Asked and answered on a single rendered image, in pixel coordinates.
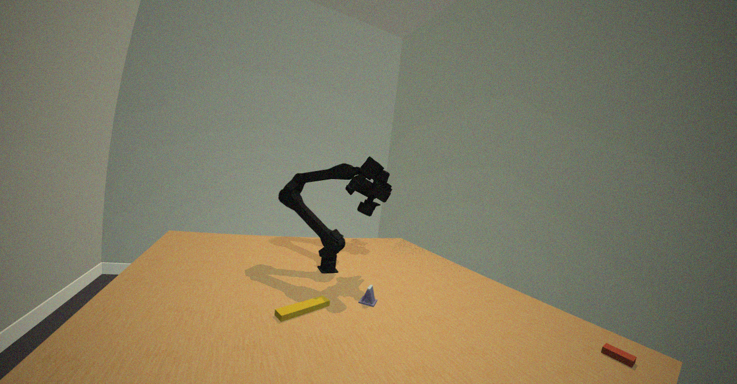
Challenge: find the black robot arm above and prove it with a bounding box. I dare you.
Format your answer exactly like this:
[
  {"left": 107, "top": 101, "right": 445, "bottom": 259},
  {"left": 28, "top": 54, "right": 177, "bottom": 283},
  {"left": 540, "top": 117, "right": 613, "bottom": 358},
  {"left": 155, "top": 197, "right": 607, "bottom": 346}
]
[{"left": 278, "top": 157, "right": 392, "bottom": 274}]

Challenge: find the red rectangular bar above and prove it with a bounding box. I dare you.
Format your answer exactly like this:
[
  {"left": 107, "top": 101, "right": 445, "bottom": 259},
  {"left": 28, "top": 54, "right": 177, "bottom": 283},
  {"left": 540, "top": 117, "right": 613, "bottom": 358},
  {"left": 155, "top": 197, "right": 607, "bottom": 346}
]
[{"left": 601, "top": 343, "right": 637, "bottom": 368}]

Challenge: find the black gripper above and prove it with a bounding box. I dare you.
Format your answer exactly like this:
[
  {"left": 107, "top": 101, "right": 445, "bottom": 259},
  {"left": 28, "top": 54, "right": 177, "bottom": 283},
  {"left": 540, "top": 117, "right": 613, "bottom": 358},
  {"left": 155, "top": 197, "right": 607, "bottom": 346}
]
[{"left": 357, "top": 170, "right": 390, "bottom": 216}]

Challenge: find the yellow bar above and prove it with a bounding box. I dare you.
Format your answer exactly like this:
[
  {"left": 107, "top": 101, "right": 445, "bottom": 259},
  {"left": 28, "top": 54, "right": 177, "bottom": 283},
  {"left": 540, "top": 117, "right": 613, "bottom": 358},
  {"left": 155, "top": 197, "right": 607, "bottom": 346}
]
[{"left": 275, "top": 296, "right": 330, "bottom": 322}]

